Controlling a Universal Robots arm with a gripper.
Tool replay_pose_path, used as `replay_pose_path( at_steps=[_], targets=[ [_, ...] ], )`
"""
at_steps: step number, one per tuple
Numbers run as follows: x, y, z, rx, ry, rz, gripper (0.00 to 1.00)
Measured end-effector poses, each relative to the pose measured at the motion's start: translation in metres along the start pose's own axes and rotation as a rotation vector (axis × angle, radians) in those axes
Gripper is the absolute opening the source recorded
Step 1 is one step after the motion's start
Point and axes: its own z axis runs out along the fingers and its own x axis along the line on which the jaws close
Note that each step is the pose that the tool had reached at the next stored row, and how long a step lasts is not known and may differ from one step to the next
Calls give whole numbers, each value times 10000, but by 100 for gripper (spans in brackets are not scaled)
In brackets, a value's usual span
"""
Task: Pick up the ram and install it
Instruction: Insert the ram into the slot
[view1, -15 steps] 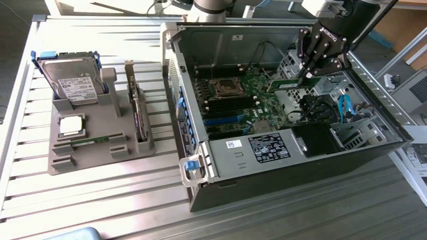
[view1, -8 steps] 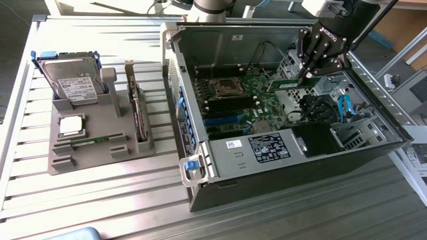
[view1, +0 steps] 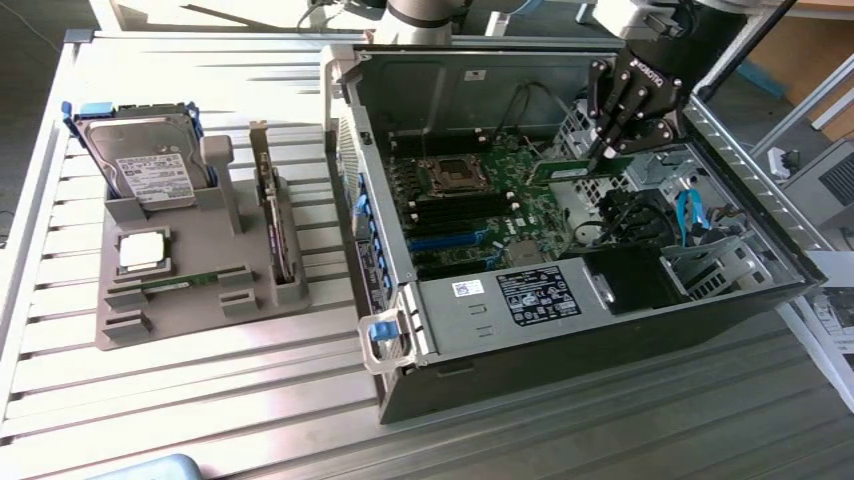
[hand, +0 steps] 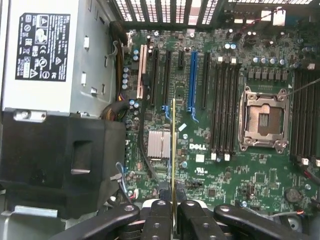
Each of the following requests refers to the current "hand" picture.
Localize RAM slot white latches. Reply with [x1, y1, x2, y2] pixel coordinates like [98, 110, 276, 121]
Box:
[306, 62, 320, 167]
[296, 71, 310, 166]
[210, 56, 224, 161]
[223, 56, 238, 162]

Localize silver finned chipset heatsink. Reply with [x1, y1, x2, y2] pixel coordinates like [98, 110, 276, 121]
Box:
[146, 129, 171, 160]

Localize green Dell motherboard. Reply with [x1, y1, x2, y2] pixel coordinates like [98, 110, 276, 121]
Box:
[119, 26, 320, 218]

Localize metal CPU socket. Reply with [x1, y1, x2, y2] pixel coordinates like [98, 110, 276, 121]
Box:
[237, 85, 291, 153]

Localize grey plastic cable clip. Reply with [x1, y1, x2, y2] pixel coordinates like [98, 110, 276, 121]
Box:
[108, 40, 119, 56]

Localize white PCI expansion slot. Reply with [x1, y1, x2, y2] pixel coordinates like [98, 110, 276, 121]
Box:
[136, 44, 149, 100]

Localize round coin cell battery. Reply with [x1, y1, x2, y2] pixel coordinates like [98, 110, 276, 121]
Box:
[284, 187, 305, 204]

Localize multicolour power wire bundle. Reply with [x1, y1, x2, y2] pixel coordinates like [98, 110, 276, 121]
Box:
[99, 101, 130, 124]

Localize long black expansion slot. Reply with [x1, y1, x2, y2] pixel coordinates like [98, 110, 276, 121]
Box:
[161, 49, 173, 121]
[200, 51, 212, 110]
[149, 47, 160, 106]

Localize grey metal PC case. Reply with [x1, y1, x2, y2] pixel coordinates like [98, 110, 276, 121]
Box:
[0, 0, 320, 240]

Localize black plastic fan shroud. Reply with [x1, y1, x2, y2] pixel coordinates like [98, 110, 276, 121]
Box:
[0, 107, 129, 221]

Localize long blue expansion slot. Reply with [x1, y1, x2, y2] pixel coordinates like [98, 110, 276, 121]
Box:
[186, 51, 200, 123]

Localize thin grey wire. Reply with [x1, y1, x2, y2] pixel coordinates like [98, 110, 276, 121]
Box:
[269, 210, 307, 219]

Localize white wire connector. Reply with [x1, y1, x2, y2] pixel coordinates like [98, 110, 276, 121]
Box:
[271, 9, 287, 27]

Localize silver power supply unit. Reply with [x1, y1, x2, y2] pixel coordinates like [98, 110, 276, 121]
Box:
[0, 0, 120, 117]

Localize thin metal locking lever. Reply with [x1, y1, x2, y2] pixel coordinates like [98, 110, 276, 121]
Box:
[284, 77, 320, 97]

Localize red black twisted wire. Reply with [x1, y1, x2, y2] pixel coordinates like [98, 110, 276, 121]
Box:
[229, 6, 286, 38]
[291, 154, 320, 181]

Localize thin blue white wire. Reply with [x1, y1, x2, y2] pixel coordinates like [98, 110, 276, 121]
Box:
[115, 161, 139, 201]

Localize flat black data cable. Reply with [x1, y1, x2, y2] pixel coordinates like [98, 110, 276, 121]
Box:
[138, 104, 162, 185]

